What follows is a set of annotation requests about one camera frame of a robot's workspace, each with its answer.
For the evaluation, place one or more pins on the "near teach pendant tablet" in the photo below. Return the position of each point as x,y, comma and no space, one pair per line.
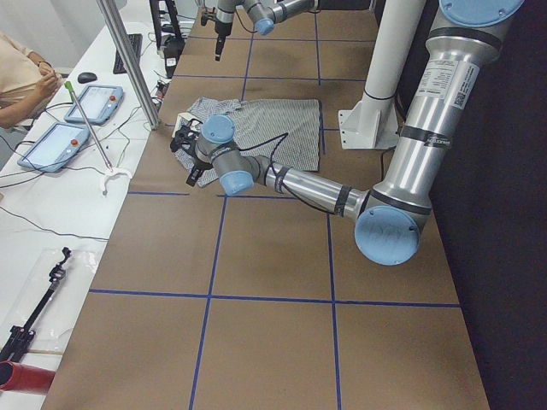
55,148

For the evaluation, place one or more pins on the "silver reacher grabber tool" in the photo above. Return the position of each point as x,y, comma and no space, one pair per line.
110,171

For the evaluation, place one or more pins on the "navy white striped polo shirt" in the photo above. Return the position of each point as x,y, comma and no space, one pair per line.
239,139

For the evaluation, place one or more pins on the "black computer mouse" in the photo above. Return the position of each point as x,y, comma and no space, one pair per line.
86,77

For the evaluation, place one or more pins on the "brown paper table cover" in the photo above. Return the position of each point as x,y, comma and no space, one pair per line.
203,301

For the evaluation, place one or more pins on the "far teach pendant tablet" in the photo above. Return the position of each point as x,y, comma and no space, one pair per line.
100,102

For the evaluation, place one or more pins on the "red cylinder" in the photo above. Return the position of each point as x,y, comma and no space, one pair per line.
23,378

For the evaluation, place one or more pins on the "aluminium frame post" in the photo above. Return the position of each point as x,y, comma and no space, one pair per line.
119,35

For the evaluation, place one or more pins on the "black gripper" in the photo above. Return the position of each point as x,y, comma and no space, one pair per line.
199,164
222,26

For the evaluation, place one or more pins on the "teach pendant tablet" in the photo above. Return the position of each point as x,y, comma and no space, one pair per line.
100,102
55,148

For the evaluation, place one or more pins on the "black reacher gripper tool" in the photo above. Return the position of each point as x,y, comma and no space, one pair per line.
21,336

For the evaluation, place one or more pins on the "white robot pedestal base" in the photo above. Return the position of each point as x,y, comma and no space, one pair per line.
372,123

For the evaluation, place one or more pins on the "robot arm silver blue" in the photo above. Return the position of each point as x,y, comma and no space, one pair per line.
264,17
390,217

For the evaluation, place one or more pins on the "black box with white label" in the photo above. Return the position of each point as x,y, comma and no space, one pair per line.
170,50

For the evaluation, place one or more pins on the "person in beige shirt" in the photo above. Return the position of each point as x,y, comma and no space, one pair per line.
28,82

